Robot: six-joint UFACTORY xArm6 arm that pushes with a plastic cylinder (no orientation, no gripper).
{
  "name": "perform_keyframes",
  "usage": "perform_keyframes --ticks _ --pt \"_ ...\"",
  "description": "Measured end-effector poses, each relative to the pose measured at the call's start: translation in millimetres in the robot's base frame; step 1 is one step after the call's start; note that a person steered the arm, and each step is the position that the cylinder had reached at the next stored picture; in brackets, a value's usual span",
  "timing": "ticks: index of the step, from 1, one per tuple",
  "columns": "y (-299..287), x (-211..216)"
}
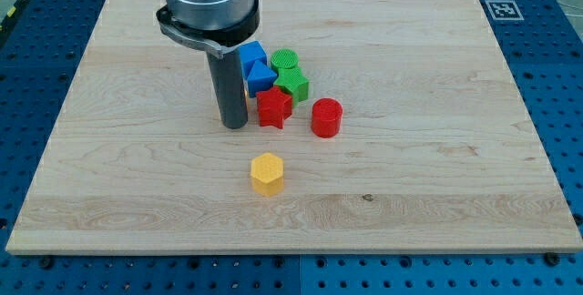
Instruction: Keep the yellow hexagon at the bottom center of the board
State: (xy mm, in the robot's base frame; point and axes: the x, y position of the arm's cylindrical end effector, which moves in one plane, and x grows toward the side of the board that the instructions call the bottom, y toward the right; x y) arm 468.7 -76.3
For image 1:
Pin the white fiducial marker tag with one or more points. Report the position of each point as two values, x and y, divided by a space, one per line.
504 10

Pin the blue cube block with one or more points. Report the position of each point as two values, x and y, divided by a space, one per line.
249 54

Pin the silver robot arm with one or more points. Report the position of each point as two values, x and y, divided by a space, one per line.
216 27

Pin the green cylinder block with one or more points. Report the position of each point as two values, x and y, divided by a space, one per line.
284 58

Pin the green star block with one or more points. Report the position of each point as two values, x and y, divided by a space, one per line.
293 82

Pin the yellow hexagon block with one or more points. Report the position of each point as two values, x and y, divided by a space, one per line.
267 174

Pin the red star block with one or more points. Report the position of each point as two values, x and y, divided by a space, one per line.
274 107

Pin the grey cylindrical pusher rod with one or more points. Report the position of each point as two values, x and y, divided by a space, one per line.
226 76

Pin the wooden board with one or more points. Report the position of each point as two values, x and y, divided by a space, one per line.
435 154

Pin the blue triangle block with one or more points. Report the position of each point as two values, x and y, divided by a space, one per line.
260 78

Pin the red cylinder block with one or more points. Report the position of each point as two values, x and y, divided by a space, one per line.
327 116

